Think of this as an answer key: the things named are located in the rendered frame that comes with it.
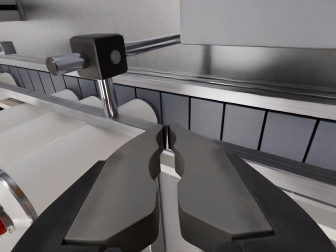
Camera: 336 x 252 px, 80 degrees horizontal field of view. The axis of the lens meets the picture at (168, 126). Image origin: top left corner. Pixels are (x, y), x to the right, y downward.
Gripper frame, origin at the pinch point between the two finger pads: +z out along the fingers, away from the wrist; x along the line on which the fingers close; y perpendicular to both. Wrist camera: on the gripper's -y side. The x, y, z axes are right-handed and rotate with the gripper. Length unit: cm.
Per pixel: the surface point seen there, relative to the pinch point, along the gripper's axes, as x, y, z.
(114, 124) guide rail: -4.4, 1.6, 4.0
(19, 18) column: -27.8, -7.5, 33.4
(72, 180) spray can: -7.8, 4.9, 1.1
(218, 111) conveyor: 5.3, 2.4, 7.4
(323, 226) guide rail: 12.1, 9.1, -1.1
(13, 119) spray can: -19.5, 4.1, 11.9
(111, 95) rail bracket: -4.5, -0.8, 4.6
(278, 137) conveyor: 10.1, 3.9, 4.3
